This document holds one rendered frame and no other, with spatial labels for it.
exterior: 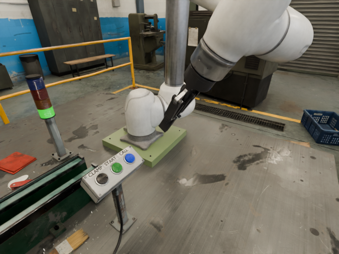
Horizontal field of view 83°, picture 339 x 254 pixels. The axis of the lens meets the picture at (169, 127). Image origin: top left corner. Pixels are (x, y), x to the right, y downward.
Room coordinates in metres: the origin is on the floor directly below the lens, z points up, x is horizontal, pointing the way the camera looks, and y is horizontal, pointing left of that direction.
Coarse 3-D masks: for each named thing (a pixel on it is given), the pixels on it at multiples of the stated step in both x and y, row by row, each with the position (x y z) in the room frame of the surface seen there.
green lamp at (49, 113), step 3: (48, 108) 0.77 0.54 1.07; (51, 108) 0.78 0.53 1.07; (39, 111) 0.76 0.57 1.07; (42, 111) 0.75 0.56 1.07; (45, 111) 0.76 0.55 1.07; (48, 111) 0.77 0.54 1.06; (51, 111) 0.78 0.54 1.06; (39, 114) 0.76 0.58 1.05; (42, 114) 0.75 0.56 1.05; (45, 114) 0.76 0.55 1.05; (48, 114) 0.76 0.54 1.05; (51, 114) 0.77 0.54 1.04; (54, 114) 0.79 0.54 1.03; (42, 117) 0.76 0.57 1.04; (45, 117) 0.76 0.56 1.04; (48, 117) 0.76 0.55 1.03
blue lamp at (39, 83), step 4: (28, 80) 0.76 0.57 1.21; (32, 80) 0.76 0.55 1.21; (36, 80) 0.76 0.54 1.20; (40, 80) 0.78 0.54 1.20; (28, 84) 0.76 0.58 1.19; (32, 84) 0.76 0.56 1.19; (36, 84) 0.76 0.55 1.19; (40, 84) 0.77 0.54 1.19; (44, 84) 0.80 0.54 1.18; (32, 88) 0.76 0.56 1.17; (36, 88) 0.76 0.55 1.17; (40, 88) 0.77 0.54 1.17
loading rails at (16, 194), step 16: (80, 160) 0.60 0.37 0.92; (48, 176) 0.51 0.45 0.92; (64, 176) 0.54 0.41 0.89; (80, 176) 0.51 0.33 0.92; (16, 192) 0.44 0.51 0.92; (32, 192) 0.45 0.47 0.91; (48, 192) 0.48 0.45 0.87; (64, 192) 0.44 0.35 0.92; (80, 192) 0.48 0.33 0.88; (0, 208) 0.38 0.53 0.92; (16, 208) 0.40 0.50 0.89; (32, 208) 0.38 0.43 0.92; (48, 208) 0.39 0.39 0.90; (64, 208) 0.42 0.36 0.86; (80, 208) 0.46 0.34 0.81; (0, 224) 0.36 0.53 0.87; (16, 224) 0.32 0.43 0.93; (32, 224) 0.35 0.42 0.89; (48, 224) 0.37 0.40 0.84; (0, 240) 0.29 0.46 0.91; (16, 240) 0.31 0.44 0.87; (32, 240) 0.33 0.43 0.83
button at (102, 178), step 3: (99, 174) 0.36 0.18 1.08; (102, 174) 0.36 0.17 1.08; (105, 174) 0.37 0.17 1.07; (96, 177) 0.35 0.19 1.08; (99, 177) 0.35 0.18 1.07; (102, 177) 0.36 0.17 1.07; (105, 177) 0.36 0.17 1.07; (96, 180) 0.35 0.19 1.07; (99, 180) 0.35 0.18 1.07; (102, 180) 0.35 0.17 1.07; (105, 180) 0.35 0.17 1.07; (99, 183) 0.34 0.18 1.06; (102, 183) 0.34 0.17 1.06
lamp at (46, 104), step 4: (36, 100) 0.76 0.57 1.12; (40, 100) 0.76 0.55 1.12; (44, 100) 0.77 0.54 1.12; (48, 100) 0.78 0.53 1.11; (36, 104) 0.76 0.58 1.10; (40, 104) 0.76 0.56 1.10; (44, 104) 0.76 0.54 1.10; (48, 104) 0.77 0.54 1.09; (40, 108) 0.75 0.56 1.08; (44, 108) 0.76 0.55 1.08
